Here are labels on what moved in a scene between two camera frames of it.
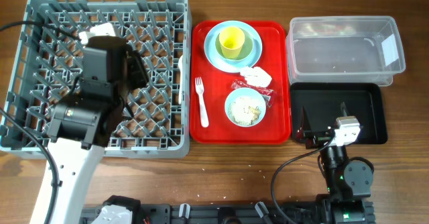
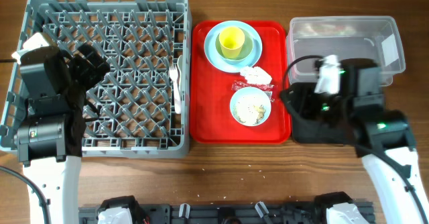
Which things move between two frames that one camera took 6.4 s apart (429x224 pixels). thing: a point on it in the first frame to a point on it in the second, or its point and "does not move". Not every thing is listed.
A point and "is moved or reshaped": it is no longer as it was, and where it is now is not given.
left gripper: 136,66 to 91,75
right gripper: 318,139 to 304,99
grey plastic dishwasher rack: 156,121 does not move
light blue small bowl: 244,107 is moved or reshaped
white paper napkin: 256,76 does not move
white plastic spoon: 179,63 does not move
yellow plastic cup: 232,39 does not move
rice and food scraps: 243,111 is moved or reshaped
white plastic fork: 204,109 to 173,74
